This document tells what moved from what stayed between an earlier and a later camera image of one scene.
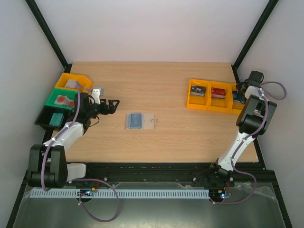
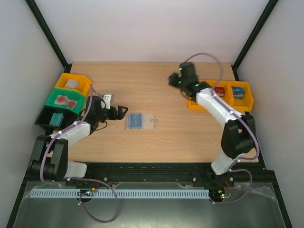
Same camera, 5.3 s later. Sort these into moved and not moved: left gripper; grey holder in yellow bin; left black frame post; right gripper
Moved: left gripper; right gripper
Not moved: left black frame post; grey holder in yellow bin
